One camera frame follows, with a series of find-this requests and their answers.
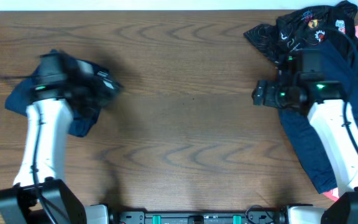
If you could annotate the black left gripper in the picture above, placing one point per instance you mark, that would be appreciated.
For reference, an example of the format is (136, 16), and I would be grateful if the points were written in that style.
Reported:
(105, 83)

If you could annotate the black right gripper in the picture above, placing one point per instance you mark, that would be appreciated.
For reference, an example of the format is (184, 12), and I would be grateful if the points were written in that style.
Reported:
(269, 98)

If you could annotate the navy blue shorts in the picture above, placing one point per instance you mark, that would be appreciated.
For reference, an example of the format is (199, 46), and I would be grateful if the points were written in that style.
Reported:
(82, 124)

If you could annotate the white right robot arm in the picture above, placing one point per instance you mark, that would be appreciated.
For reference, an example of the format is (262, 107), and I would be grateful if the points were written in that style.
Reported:
(329, 113)

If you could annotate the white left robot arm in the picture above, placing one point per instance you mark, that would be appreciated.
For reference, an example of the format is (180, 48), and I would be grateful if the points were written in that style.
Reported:
(39, 193)

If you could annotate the black patterned shirt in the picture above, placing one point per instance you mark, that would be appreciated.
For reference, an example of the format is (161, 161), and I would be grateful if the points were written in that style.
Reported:
(308, 27)

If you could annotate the navy blue garment pile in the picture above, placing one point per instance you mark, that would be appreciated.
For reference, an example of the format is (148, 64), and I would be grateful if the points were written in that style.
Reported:
(301, 134)

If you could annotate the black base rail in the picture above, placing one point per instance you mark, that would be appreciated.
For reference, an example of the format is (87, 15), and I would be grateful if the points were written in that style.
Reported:
(197, 217)

